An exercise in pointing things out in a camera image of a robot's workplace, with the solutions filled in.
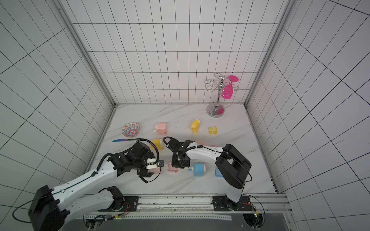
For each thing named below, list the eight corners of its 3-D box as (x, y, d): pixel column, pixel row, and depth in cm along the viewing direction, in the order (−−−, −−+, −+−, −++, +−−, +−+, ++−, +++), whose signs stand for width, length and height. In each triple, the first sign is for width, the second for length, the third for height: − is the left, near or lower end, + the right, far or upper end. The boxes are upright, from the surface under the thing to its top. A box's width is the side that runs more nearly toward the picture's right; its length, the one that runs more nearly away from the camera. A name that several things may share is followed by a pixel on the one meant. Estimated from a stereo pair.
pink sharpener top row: (155, 135, 102) (154, 129, 97) (156, 128, 106) (155, 123, 101) (166, 135, 102) (165, 129, 97) (167, 128, 106) (166, 123, 101)
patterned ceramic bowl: (122, 137, 101) (120, 133, 97) (126, 126, 107) (124, 122, 104) (138, 137, 101) (136, 133, 97) (141, 126, 107) (140, 122, 104)
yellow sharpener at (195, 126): (188, 131, 103) (188, 126, 98) (195, 123, 108) (195, 118, 103) (194, 135, 101) (195, 130, 96) (201, 126, 106) (201, 121, 101)
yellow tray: (208, 134, 103) (209, 132, 101) (208, 128, 107) (208, 126, 104) (217, 134, 103) (217, 132, 101) (216, 128, 107) (216, 126, 104)
